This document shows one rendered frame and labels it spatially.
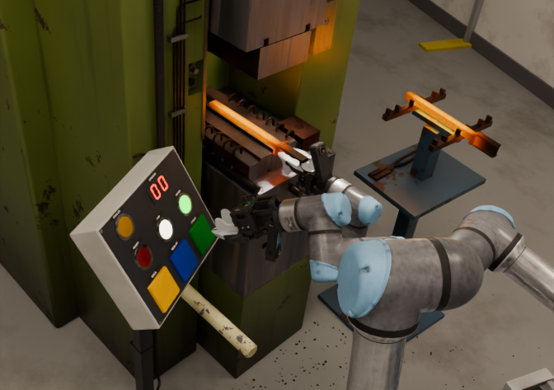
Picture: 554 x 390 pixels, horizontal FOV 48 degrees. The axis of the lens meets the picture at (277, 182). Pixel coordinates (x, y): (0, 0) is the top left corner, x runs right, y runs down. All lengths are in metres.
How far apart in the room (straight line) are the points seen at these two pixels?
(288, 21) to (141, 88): 0.42
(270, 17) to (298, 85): 0.51
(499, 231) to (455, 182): 0.81
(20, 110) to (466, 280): 1.45
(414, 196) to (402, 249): 1.29
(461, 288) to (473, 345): 1.87
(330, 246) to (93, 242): 0.50
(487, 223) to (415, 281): 0.65
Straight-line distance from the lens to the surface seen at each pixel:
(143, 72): 1.62
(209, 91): 2.18
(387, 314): 0.97
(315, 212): 1.36
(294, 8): 1.70
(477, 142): 2.15
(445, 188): 2.34
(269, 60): 1.70
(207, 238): 1.59
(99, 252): 1.36
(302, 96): 2.14
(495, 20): 5.17
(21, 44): 1.95
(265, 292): 2.25
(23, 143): 2.10
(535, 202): 3.77
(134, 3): 1.53
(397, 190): 2.26
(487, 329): 2.95
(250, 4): 1.57
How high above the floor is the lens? 2.09
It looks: 38 degrees down
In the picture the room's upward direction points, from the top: 7 degrees clockwise
